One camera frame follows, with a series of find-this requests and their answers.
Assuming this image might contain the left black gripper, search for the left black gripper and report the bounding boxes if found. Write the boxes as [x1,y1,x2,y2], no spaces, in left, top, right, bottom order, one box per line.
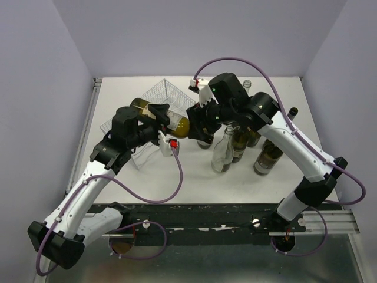
[127,104,170,149]

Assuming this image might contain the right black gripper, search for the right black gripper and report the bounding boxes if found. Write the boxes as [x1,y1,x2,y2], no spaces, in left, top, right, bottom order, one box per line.
[186,94,235,141]

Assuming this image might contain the dark green wine bottle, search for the dark green wine bottle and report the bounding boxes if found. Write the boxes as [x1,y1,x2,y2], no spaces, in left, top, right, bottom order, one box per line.
[197,140,213,149]

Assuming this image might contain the dark labelled wine bottle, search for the dark labelled wine bottle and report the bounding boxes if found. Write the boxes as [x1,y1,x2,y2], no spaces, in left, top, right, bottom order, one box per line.
[130,98,189,139]

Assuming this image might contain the short clear glass bottle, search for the short clear glass bottle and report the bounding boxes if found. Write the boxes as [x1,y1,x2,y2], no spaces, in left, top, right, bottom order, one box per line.
[211,126,234,173]

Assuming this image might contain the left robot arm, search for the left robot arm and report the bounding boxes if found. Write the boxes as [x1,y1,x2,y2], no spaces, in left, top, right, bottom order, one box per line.
[27,104,180,276]

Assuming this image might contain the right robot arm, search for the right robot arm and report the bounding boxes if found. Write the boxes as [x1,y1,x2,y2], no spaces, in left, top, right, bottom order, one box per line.
[186,73,348,231]

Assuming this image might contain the dark centre wine bottle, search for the dark centre wine bottle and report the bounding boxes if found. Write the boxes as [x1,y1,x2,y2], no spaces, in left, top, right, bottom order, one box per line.
[232,126,250,163]

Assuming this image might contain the olive green wine bottle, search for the olive green wine bottle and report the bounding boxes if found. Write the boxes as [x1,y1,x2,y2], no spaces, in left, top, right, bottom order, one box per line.
[247,130,261,147]

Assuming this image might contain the tall clear glass bottle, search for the tall clear glass bottle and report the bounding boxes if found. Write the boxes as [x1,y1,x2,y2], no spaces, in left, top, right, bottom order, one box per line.
[242,80,252,94]

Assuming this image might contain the front right dark bottle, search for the front right dark bottle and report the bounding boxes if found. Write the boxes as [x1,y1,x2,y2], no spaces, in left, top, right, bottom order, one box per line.
[253,140,283,176]

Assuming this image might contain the far right green bottle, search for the far right green bottle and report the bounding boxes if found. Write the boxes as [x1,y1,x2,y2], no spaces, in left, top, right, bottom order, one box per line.
[287,107,299,120]

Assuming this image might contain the white wire wine rack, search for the white wire wine rack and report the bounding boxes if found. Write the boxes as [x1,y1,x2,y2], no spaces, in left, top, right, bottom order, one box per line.
[99,78,198,172]

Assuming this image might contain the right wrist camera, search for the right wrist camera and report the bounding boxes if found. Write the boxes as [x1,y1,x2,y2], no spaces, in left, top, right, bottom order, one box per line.
[189,78,213,108]

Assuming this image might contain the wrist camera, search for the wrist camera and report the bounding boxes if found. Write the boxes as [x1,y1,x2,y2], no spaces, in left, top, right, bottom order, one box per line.
[189,78,213,108]
[158,131,180,157]

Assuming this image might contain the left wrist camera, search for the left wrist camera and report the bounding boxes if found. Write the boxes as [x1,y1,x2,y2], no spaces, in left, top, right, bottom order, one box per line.
[158,131,180,157]

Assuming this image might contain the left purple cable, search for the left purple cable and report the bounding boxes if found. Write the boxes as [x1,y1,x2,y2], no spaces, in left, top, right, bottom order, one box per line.
[35,149,185,277]

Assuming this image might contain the purple cable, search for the purple cable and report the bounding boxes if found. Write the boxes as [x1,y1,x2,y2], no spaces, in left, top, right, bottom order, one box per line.
[194,57,369,257]
[35,149,185,277]

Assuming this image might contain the aluminium frame rail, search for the aluminium frame rail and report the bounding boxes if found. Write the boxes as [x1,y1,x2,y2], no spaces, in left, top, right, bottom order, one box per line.
[269,209,361,238]

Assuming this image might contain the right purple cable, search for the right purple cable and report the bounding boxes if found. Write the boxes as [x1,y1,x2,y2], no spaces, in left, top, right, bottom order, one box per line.
[194,57,369,257]

